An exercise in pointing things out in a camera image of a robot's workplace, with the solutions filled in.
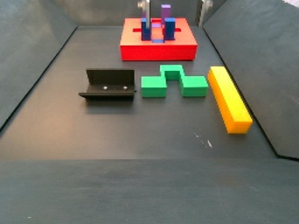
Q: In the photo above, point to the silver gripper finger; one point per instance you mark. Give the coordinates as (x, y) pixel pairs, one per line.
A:
(144, 5)
(204, 8)

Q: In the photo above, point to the long yellow block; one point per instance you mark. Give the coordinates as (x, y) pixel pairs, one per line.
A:
(232, 109)

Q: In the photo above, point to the red slotted board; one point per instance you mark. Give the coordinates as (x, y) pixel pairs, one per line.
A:
(158, 49)

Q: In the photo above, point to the purple U block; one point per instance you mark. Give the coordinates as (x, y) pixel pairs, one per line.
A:
(166, 14)

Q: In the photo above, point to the dark blue U block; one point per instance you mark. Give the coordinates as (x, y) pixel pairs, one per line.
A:
(170, 29)

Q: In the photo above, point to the green zigzag block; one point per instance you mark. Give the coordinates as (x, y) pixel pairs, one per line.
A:
(192, 85)

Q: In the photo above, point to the black angle bracket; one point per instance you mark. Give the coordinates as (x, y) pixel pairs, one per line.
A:
(110, 83)

